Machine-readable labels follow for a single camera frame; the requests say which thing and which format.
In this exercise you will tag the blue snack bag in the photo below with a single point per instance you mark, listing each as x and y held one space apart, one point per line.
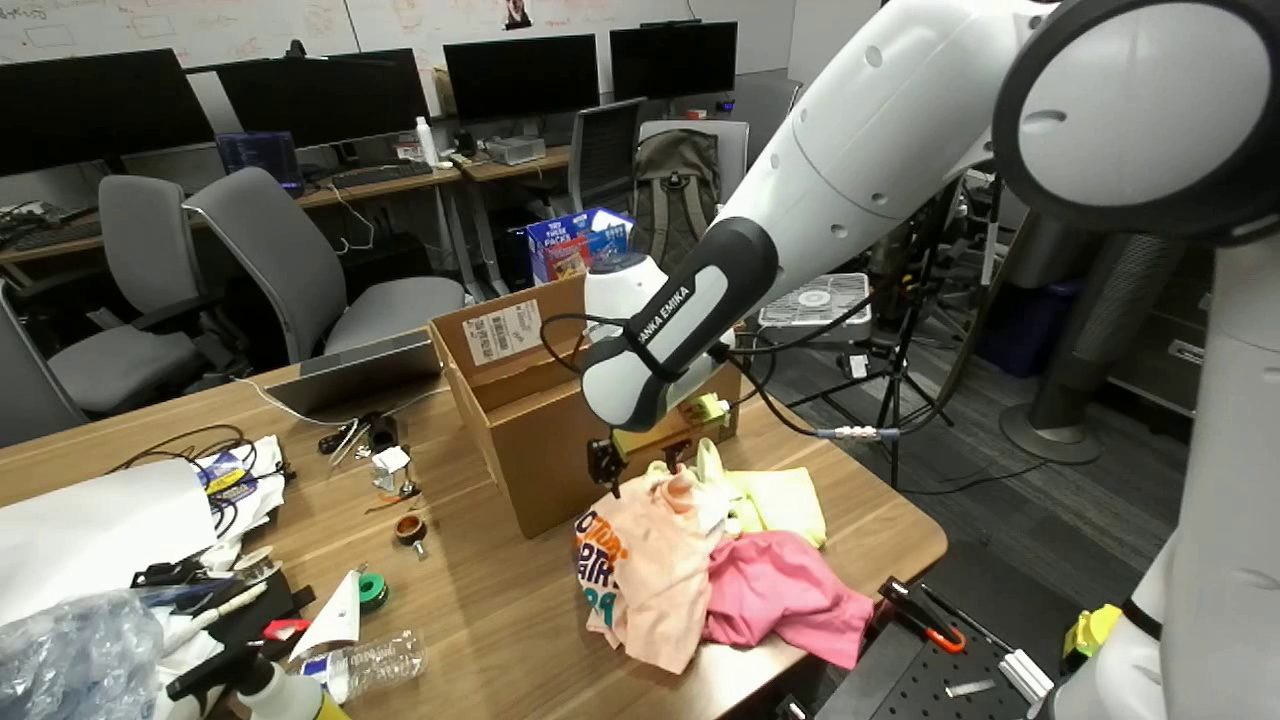
576 240

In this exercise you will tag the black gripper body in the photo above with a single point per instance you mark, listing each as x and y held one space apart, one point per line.
613 455

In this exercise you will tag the crumpled clear plastic bag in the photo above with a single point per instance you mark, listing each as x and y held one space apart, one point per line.
86 659

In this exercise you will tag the grey office chair left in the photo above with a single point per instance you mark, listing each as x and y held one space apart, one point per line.
153 269

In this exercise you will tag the olive grey backpack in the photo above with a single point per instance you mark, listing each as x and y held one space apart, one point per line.
679 184

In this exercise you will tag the clear plastic bottle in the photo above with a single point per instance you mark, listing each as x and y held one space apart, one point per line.
366 670

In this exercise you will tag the orange handled tool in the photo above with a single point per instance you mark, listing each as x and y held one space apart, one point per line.
924 616

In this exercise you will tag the black monitor far left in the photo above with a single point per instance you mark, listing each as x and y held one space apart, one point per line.
93 107

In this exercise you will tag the brown cardboard box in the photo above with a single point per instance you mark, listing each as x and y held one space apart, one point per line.
510 369

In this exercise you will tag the peach printed t-shirt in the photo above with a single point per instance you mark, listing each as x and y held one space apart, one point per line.
643 567

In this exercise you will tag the grey office chair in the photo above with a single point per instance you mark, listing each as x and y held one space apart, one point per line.
300 272
153 269

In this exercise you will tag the pink cloth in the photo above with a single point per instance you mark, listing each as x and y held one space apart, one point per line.
777 587

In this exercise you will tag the black monitor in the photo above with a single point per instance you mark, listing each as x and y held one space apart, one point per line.
93 107
671 63
339 98
520 79

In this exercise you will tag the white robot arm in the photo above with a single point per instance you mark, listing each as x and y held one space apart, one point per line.
1147 119

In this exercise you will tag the grey office chair near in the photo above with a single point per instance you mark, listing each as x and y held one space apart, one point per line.
300 272

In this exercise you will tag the white paper pile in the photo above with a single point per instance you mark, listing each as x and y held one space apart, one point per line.
97 535

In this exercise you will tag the green tape roll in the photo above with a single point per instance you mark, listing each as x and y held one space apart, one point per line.
371 589

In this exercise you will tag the grey laptop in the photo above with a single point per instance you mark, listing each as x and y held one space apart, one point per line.
362 381

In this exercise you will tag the yellow-green cloth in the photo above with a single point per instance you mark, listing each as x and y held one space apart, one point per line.
762 502

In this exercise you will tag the small brown tape roll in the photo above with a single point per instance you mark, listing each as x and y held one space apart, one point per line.
408 535

